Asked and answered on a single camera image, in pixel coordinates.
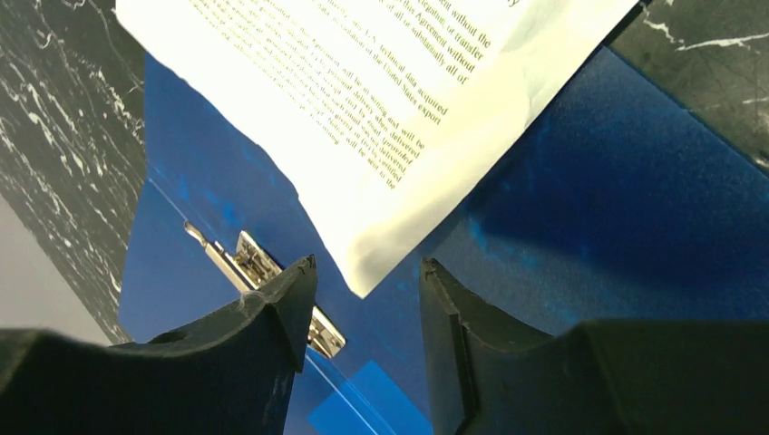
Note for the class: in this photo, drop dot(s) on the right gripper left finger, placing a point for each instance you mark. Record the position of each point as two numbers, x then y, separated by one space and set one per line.
229 372

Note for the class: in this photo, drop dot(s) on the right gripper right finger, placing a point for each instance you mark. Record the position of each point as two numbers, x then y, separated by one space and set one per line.
489 373

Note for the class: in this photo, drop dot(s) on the blue plastic folder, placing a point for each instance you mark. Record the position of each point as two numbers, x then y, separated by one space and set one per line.
616 202

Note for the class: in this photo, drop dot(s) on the white printed paper files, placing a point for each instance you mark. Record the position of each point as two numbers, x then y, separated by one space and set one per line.
384 115

